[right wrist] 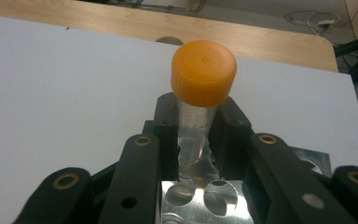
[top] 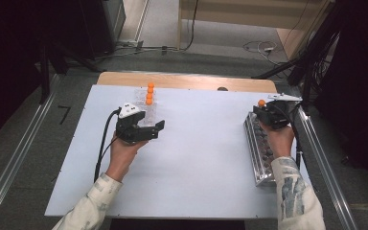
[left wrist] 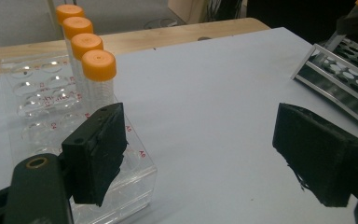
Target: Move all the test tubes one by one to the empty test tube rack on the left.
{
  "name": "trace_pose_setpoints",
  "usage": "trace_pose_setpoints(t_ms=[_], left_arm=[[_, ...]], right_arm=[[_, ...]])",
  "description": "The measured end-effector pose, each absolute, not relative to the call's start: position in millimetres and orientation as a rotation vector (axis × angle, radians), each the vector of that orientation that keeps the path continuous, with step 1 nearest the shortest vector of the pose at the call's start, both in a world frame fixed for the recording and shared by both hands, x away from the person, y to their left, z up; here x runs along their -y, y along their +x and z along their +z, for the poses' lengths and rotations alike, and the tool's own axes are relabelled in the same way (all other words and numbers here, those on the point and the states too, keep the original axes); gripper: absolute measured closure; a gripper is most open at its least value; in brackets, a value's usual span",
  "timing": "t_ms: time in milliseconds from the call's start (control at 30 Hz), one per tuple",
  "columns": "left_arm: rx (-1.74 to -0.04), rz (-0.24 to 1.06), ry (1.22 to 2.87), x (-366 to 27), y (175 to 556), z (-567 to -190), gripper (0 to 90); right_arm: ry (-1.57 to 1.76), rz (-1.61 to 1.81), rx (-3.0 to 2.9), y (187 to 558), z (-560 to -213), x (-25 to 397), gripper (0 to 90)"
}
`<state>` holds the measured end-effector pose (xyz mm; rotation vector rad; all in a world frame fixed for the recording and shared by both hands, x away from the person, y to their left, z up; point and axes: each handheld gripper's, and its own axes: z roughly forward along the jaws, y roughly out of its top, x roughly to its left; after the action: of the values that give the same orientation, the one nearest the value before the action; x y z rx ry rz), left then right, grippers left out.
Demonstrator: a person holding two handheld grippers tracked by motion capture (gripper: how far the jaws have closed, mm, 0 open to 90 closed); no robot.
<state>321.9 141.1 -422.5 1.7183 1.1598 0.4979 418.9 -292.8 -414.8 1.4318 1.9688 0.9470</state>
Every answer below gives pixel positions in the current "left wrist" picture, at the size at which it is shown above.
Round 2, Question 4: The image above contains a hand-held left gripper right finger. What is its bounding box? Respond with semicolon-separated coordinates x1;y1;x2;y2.
272;102;358;208

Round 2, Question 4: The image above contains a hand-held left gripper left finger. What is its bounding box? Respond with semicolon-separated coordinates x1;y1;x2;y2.
61;102;129;208

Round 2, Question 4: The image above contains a clear acrylic tube rack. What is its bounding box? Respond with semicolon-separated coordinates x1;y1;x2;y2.
0;54;158;224

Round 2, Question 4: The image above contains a metal test tube rack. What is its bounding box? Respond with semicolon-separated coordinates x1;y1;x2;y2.
290;36;358;135

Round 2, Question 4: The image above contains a white board sheet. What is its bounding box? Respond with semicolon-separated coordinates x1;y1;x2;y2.
0;26;358;224

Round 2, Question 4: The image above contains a wooden table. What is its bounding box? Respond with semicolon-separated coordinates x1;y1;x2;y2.
0;17;271;78

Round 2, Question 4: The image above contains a beige wooden furniture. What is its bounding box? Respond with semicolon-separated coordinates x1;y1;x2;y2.
167;0;213;25

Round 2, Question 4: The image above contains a black stand with cables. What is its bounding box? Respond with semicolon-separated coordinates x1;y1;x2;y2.
206;0;250;22

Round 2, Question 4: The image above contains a white floor cable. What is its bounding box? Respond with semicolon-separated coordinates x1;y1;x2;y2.
142;17;180;30

